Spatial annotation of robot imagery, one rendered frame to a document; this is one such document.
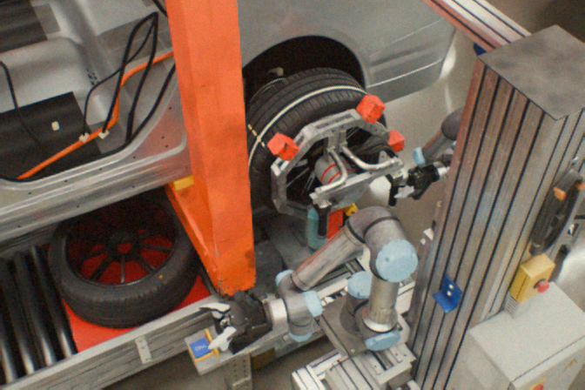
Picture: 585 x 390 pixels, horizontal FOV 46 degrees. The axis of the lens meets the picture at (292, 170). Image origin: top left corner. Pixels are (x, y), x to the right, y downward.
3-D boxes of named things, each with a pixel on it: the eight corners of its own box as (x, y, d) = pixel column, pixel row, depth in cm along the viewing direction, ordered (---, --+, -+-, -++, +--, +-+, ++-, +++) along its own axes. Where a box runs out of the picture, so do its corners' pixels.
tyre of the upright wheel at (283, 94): (327, 178, 347) (383, 70, 312) (351, 211, 333) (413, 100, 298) (213, 184, 309) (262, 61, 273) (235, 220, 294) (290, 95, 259)
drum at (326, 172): (339, 168, 302) (341, 145, 292) (365, 200, 290) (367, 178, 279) (312, 178, 298) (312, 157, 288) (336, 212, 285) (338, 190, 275)
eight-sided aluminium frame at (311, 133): (374, 183, 323) (386, 96, 284) (381, 192, 319) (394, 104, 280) (272, 225, 306) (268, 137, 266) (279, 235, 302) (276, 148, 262)
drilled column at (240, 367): (244, 372, 320) (238, 326, 289) (252, 390, 314) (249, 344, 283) (224, 381, 317) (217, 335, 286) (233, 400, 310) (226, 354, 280)
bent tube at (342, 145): (373, 136, 288) (375, 117, 280) (399, 164, 276) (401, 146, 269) (337, 150, 282) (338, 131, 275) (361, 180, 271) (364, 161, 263)
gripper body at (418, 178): (406, 169, 285) (429, 159, 289) (403, 183, 291) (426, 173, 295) (416, 181, 281) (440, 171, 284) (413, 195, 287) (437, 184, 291)
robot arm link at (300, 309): (322, 320, 205) (323, 305, 199) (287, 330, 203) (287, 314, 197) (314, 299, 211) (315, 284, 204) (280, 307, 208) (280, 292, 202)
